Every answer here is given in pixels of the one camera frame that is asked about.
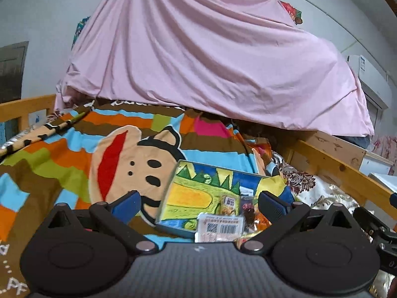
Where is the colourful monkey cartoon blanket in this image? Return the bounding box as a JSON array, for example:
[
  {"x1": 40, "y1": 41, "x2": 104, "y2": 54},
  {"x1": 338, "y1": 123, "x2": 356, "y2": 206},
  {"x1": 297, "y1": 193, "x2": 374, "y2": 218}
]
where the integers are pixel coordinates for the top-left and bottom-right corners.
[{"x1": 1, "y1": 101, "x2": 271, "y2": 297}]

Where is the pink draped sheet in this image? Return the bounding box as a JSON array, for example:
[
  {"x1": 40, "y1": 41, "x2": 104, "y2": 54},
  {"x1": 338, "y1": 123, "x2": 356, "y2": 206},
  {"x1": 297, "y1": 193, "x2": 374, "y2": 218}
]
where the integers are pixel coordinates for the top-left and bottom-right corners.
[{"x1": 56, "y1": 0, "x2": 373, "y2": 137}]

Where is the silver white barcode snack packet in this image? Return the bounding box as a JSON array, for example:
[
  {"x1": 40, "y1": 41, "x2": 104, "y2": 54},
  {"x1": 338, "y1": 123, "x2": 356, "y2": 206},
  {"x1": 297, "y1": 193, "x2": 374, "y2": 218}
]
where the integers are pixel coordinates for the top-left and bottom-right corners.
[{"x1": 195, "y1": 213, "x2": 245, "y2": 243}]

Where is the clear packet red snack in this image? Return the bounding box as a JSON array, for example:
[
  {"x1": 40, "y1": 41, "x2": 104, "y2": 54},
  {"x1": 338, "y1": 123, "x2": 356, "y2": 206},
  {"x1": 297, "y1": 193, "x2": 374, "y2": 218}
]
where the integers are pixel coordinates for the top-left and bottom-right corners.
[{"x1": 239, "y1": 195, "x2": 255, "y2": 227}]

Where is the white air conditioner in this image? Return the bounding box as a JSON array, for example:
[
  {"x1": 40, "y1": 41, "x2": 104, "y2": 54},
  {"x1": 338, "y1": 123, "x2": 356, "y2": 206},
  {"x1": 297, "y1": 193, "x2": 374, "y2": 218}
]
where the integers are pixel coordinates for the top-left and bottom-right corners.
[{"x1": 347, "y1": 55, "x2": 392, "y2": 110}]

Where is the grey wall panel door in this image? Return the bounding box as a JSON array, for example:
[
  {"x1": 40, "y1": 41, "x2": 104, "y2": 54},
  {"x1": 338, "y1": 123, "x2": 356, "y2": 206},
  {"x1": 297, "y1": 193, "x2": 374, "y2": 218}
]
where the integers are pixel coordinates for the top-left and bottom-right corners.
[{"x1": 0, "y1": 41, "x2": 29, "y2": 103}]

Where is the brown nut snack packet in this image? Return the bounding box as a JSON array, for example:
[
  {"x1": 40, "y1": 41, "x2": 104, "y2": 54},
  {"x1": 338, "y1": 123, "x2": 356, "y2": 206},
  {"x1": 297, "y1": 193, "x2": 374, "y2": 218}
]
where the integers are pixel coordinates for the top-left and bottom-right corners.
[{"x1": 219, "y1": 195, "x2": 239, "y2": 216}]

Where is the wooden bed frame rail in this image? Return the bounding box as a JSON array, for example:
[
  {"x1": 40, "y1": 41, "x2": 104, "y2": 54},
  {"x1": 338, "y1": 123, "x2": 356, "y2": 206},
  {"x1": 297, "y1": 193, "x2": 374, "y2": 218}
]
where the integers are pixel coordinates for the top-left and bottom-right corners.
[{"x1": 0, "y1": 94, "x2": 397, "y2": 233}]

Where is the orange wrapped candy packet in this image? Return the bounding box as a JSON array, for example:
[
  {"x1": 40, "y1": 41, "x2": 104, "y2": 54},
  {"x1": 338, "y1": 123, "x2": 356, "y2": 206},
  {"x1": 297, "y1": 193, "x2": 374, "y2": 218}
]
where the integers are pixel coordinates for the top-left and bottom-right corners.
[{"x1": 239, "y1": 213, "x2": 272, "y2": 242}]

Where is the colourful illustrated tray box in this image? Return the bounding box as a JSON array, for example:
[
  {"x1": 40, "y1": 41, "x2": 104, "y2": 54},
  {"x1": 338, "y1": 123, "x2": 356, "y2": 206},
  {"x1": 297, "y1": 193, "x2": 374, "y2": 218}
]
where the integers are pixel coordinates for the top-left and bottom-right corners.
[{"x1": 155, "y1": 161, "x2": 294, "y2": 238}]

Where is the floral satin pillow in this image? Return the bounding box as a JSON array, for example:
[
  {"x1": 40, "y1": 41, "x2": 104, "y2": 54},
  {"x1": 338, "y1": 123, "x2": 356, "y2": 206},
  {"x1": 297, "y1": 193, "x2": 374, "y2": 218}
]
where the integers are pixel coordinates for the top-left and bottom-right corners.
[{"x1": 272, "y1": 151, "x2": 359, "y2": 213}]

